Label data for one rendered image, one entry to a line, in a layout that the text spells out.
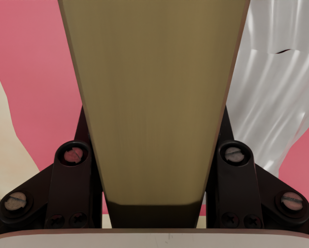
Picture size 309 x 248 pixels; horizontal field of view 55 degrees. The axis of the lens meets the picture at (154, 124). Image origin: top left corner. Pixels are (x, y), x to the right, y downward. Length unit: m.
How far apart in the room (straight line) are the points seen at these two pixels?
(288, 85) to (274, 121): 0.03
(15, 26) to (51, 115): 0.07
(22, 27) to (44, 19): 0.01
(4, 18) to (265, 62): 0.14
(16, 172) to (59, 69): 0.12
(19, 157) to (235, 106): 0.17
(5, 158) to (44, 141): 0.04
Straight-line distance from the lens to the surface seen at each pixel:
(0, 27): 0.18
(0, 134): 0.25
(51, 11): 0.17
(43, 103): 0.21
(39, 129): 0.23
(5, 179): 0.30
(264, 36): 0.17
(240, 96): 0.19
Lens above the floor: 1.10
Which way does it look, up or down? 43 degrees down
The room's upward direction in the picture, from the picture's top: 180 degrees counter-clockwise
